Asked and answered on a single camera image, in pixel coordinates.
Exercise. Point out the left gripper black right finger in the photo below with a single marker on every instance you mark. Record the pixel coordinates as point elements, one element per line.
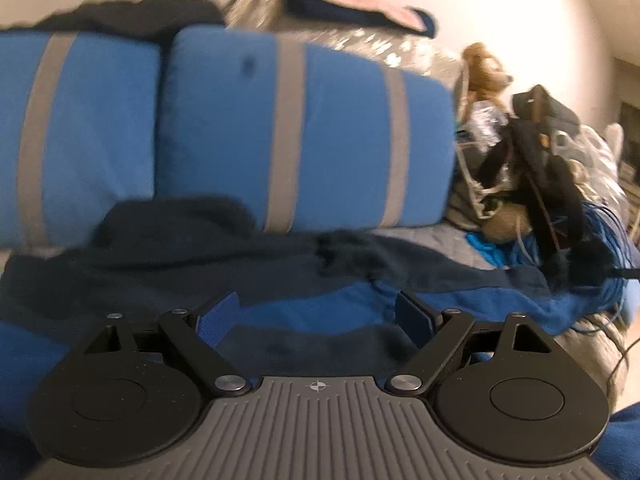
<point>438,336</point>

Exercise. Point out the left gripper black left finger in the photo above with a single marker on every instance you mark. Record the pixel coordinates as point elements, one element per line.
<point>194,336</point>

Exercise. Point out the blue navy fleece jacket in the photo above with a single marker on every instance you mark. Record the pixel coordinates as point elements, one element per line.
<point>310,303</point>

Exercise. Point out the navy pink folded clothes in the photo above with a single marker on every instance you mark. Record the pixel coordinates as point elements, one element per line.
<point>367,13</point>

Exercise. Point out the grey quilted bedspread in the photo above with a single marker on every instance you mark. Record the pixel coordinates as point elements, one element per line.
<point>595,339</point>

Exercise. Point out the right blue striped pillow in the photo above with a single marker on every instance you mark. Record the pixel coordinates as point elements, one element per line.
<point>308,138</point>

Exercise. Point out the blue striped pillow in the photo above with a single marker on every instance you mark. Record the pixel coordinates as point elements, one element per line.
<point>77,132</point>
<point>308,138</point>

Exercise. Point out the left blue striped pillow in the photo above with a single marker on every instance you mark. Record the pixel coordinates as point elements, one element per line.
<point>77,132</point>

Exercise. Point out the brown teddy bear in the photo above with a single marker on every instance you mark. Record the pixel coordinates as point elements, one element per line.
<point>487,77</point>

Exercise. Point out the black garment behind pillows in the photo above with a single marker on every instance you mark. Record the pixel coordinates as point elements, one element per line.
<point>148,20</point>

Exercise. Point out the silver patterned cushion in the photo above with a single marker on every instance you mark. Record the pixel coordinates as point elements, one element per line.
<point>390,46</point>

